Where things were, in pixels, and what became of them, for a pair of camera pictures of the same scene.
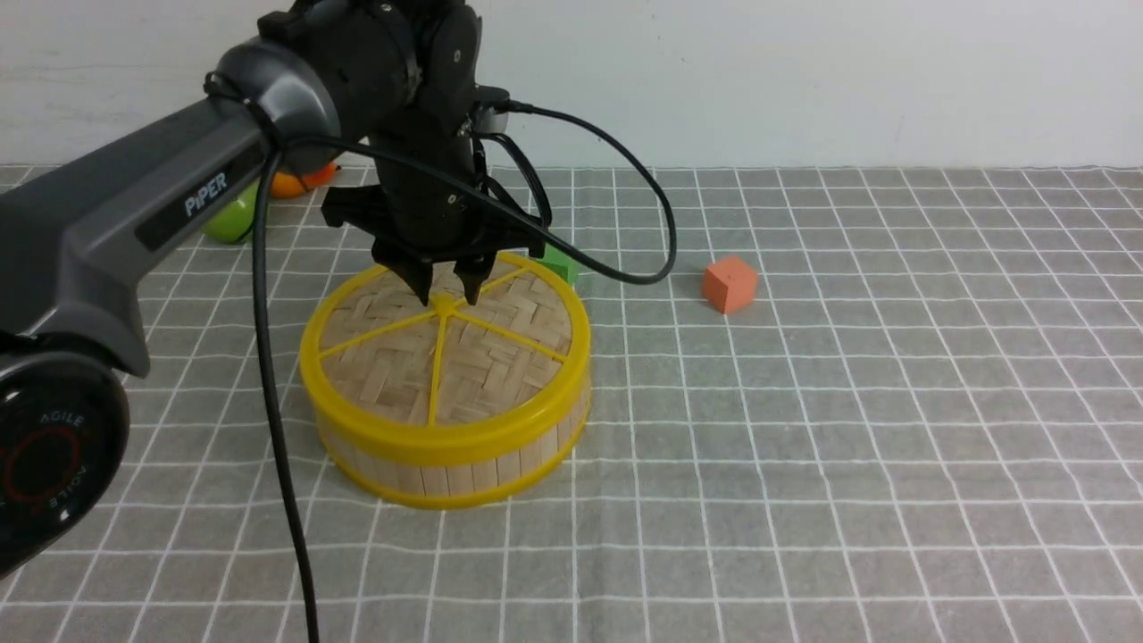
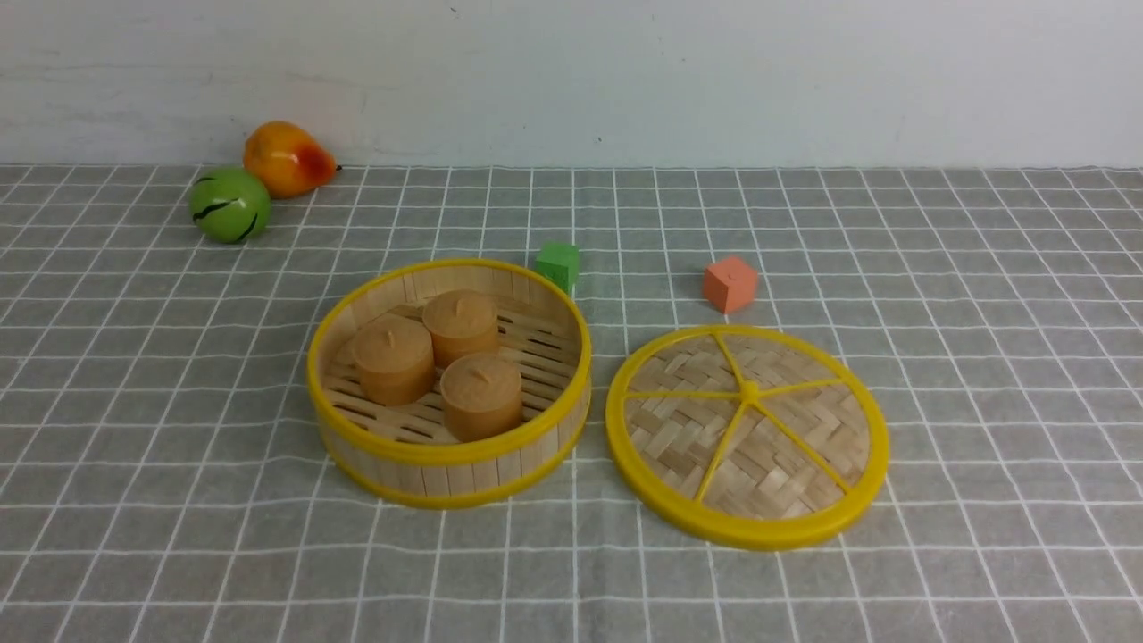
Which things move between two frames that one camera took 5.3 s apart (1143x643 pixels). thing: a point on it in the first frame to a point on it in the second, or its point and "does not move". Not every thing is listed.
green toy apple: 233,221 does not move
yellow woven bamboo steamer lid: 450,379 to 748,436
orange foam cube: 730,285 does not move
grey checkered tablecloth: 830,404 does not move
